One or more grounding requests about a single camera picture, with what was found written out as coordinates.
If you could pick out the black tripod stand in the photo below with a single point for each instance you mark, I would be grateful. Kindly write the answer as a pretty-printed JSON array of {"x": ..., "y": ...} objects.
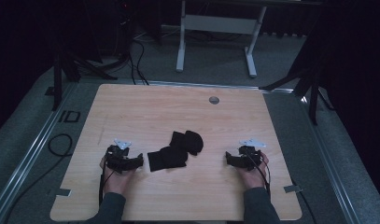
[
  {"x": 309, "y": 87},
  {"x": 69, "y": 68}
]

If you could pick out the aluminium floor rail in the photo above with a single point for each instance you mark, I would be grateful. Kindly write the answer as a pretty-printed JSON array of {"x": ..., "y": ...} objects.
[
  {"x": 203, "y": 84},
  {"x": 329, "y": 158},
  {"x": 32, "y": 152}
]

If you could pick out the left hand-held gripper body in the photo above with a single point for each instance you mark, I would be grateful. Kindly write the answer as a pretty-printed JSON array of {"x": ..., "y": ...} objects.
[{"x": 116, "y": 157}]

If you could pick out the white desk frame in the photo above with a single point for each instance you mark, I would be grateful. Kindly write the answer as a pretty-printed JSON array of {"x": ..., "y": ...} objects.
[{"x": 220, "y": 25}]

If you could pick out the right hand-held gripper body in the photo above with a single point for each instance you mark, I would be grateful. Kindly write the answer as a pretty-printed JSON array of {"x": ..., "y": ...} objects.
[{"x": 251, "y": 154}]

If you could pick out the black tape marks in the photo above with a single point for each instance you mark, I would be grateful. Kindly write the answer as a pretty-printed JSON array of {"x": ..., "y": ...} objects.
[{"x": 69, "y": 116}]

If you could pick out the person's left hand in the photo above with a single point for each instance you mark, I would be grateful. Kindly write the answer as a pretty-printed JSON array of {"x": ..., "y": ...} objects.
[{"x": 117, "y": 182}]

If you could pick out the black sock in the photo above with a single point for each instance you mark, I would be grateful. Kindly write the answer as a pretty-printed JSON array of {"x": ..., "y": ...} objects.
[
  {"x": 167, "y": 159},
  {"x": 190, "y": 141}
]

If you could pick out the person's right hand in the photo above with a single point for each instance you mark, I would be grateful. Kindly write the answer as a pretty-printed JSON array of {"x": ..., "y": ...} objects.
[{"x": 253, "y": 179}]

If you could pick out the grey table grommet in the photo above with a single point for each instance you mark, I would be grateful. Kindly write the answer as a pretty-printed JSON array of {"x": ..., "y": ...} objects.
[{"x": 213, "y": 100}]

